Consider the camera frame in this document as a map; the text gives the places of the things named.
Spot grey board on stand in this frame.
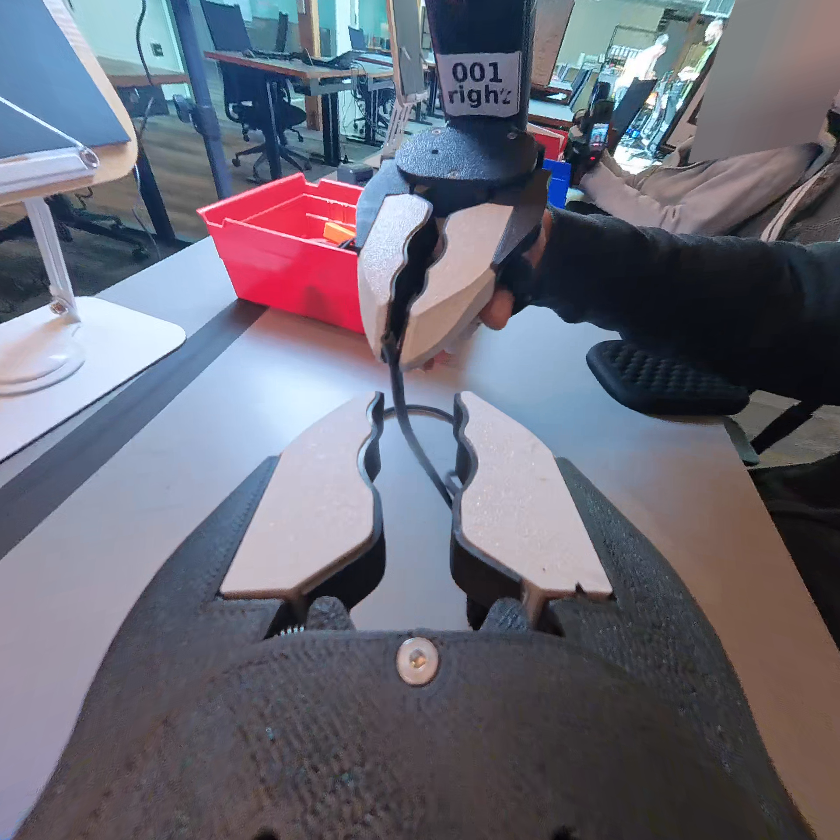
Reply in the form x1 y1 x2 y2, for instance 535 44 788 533
384 0 437 158

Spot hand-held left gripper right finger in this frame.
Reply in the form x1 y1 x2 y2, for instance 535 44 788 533
451 392 614 624

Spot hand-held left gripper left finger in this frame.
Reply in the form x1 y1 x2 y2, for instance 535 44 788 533
220 392 387 602

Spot thin black cable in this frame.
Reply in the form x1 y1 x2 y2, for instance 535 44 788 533
379 331 463 509

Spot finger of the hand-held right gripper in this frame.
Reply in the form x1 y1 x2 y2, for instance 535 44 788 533
357 193 435 362
399 205 517 370

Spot black chair armrest pad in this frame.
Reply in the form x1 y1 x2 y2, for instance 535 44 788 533
586 340 751 416

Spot person's right hand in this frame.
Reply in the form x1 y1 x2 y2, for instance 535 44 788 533
478 209 573 330

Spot black light stand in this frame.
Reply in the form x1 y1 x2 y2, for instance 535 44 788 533
169 0 235 198

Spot wooden office desk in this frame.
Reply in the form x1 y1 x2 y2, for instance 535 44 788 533
205 49 395 168

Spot black office chair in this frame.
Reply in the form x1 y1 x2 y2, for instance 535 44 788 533
215 59 311 186

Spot person's right forearm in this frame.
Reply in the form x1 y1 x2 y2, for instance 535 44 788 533
558 210 840 403

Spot white board stand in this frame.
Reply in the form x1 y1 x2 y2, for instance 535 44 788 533
0 97 186 460

